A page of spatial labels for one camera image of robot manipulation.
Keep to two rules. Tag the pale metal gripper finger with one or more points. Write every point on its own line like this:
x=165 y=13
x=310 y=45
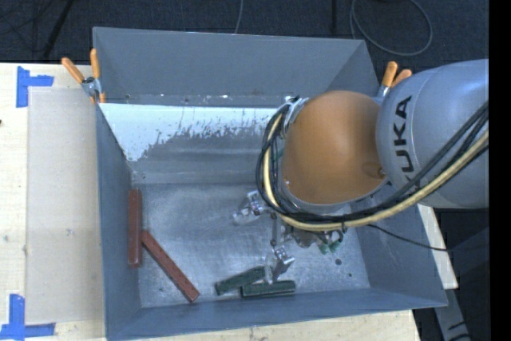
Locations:
x=253 y=205
x=281 y=262

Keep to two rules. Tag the dark green flat block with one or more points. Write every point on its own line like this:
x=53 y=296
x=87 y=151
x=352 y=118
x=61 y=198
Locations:
x=266 y=288
x=238 y=281

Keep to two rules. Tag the grey metal bin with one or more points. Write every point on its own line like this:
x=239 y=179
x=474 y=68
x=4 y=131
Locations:
x=223 y=219

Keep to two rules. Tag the red-brown flat block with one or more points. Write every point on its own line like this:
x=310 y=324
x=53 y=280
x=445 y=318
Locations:
x=135 y=227
x=171 y=267

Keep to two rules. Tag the pale flat board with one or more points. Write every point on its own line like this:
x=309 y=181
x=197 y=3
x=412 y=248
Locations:
x=60 y=203

